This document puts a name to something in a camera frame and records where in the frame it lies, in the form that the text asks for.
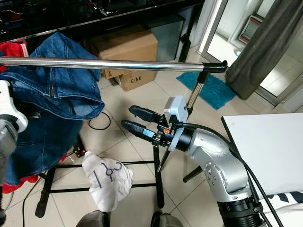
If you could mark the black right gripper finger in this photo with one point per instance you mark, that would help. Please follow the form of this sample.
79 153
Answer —
139 128
146 113

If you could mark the blue denim jeans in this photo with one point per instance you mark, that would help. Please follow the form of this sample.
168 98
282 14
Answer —
57 90

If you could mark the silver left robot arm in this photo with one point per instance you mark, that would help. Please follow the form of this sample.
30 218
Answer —
7 151

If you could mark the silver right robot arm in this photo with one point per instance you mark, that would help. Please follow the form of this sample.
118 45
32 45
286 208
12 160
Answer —
222 170

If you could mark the small cardboard box black print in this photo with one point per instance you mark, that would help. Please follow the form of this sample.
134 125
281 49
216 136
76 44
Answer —
137 80

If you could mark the white printed crumpled bag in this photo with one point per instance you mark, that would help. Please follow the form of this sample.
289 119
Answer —
108 182

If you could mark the black red power strip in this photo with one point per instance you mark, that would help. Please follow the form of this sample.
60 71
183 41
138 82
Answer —
79 151

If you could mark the teal towel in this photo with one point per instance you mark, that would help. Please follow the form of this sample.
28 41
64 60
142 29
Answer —
215 92

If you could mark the plain cardboard box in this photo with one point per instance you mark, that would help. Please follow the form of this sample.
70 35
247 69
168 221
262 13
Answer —
128 47

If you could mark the black desk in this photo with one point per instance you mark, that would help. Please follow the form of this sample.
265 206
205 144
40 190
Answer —
99 16

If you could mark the aluminium glass sliding door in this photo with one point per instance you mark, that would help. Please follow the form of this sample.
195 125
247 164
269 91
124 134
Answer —
213 28

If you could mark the grey tied curtain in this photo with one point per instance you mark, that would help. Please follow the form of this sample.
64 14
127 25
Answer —
260 52

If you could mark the grey box red trim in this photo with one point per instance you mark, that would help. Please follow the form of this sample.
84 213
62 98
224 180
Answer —
251 28

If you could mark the black rack base frame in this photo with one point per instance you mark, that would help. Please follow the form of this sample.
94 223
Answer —
158 189

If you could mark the chrome clothes rail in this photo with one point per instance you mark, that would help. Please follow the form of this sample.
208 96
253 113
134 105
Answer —
123 64

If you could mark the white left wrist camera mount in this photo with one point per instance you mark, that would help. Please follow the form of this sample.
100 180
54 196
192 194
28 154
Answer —
12 104

